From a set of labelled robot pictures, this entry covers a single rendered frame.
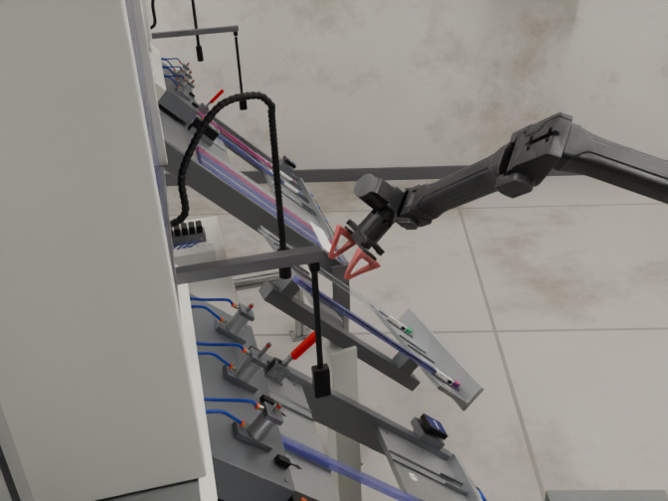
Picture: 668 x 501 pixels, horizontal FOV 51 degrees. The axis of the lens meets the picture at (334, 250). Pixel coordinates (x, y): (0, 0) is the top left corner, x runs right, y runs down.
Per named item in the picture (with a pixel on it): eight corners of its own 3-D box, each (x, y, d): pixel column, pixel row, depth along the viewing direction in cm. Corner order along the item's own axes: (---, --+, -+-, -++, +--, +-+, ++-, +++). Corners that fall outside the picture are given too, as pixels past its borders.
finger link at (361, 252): (339, 276, 150) (368, 244, 148) (327, 260, 155) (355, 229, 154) (359, 290, 153) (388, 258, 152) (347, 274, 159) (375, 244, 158)
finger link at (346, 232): (327, 260, 155) (355, 229, 154) (316, 246, 161) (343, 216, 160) (347, 275, 159) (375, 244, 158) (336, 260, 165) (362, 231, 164)
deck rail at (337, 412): (429, 472, 140) (449, 450, 138) (432, 479, 138) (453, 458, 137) (112, 314, 106) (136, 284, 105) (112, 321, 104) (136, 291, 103)
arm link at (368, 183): (420, 230, 148) (433, 195, 150) (389, 203, 141) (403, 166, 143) (379, 230, 157) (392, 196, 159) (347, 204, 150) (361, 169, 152)
